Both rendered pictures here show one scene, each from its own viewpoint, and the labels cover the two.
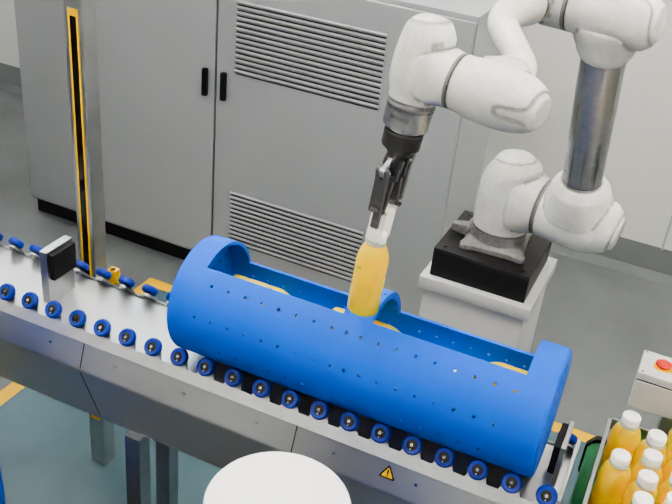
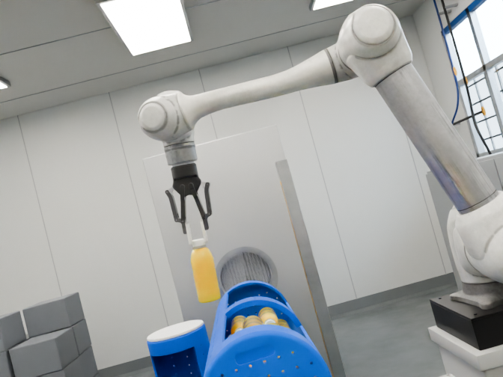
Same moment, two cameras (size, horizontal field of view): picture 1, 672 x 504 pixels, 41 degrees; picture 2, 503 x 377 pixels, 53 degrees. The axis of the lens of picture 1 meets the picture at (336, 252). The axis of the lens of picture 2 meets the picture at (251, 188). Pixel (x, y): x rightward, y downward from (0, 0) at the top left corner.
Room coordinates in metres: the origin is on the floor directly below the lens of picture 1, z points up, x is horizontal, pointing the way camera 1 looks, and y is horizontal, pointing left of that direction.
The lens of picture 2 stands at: (1.13, -1.49, 1.47)
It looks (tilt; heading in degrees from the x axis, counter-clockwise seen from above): 3 degrees up; 66
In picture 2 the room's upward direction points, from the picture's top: 15 degrees counter-clockwise
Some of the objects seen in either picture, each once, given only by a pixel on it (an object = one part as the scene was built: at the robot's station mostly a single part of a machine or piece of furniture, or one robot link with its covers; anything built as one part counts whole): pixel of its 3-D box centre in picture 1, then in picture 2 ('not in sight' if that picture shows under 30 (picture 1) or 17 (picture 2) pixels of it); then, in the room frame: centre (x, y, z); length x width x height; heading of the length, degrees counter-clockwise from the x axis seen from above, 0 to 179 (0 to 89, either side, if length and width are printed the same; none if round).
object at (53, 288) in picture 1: (60, 270); not in sight; (1.98, 0.71, 1.00); 0.10 x 0.04 x 0.15; 158
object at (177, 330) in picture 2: not in sight; (175, 330); (1.65, 0.94, 1.03); 0.28 x 0.28 x 0.01
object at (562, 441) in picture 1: (558, 455); not in sight; (1.48, -0.52, 0.99); 0.10 x 0.02 x 0.12; 158
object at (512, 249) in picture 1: (491, 231); (488, 284); (2.24, -0.43, 1.11); 0.22 x 0.18 x 0.06; 74
